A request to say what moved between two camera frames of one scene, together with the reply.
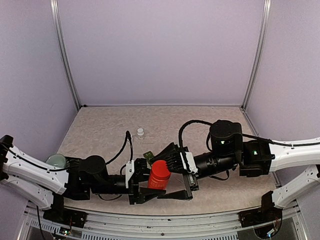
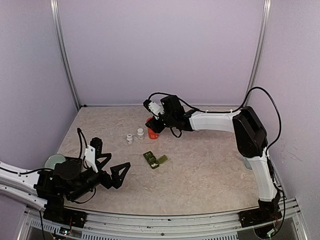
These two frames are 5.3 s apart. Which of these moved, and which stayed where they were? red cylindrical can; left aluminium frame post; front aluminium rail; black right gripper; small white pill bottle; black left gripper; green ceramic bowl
Moved: black right gripper; black left gripper; red cylindrical can
Stayed: small white pill bottle; left aluminium frame post; green ceramic bowl; front aluminium rail
